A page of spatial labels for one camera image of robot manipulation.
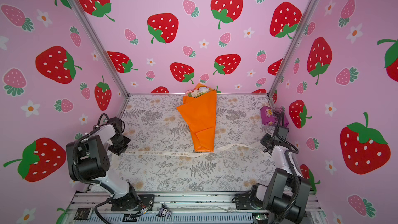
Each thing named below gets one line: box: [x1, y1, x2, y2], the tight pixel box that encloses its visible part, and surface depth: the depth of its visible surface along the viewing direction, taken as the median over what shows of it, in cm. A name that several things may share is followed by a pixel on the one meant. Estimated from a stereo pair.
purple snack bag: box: [260, 105, 290, 128], surface depth 103 cm
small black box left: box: [73, 207, 93, 220], surface depth 71 cm
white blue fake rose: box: [199, 86, 211, 95], surface depth 117 cm
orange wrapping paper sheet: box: [176, 82, 218, 152], surface depth 105 cm
